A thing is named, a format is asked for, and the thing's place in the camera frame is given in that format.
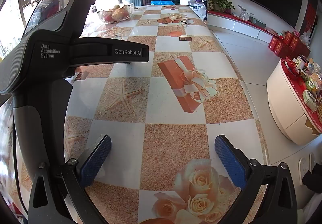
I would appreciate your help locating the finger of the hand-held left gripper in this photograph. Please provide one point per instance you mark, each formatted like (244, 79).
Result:
(100, 50)

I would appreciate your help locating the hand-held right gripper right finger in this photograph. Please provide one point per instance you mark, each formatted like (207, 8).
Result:
(230, 163)

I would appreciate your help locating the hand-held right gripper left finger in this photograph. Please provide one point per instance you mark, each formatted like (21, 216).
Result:
(96, 161)

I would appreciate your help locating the red tomato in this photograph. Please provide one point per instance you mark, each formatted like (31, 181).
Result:
(108, 17)

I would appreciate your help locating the glass bowl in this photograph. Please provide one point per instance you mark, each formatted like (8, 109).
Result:
(128, 16)

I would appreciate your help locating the white slipper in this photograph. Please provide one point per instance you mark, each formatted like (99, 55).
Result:
(304, 166)

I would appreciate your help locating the blue plastic stool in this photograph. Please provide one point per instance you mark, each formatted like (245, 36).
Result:
(162, 3)

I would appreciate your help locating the white round cabinet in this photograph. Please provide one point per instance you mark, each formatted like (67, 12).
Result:
(284, 103)

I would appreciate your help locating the dark cloth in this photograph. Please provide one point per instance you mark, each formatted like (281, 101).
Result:
(313, 176)

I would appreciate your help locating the white printed sack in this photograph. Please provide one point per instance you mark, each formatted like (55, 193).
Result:
(196, 8)

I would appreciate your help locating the pile of snack packets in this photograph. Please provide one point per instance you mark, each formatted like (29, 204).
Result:
(309, 80)

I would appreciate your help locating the red gift box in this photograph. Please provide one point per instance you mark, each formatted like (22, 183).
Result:
(276, 46)
(287, 37)
(294, 41)

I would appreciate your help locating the green potted plant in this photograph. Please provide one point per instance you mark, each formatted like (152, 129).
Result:
(221, 3)

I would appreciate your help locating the white low console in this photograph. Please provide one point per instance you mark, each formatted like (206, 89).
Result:
(241, 26)

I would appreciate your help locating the grey box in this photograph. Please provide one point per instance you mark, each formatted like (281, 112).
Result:
(258, 22)

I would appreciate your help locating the small white carton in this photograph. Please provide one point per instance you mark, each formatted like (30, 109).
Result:
(244, 13)

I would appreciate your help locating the dark red wall hanging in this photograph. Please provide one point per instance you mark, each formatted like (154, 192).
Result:
(310, 17)

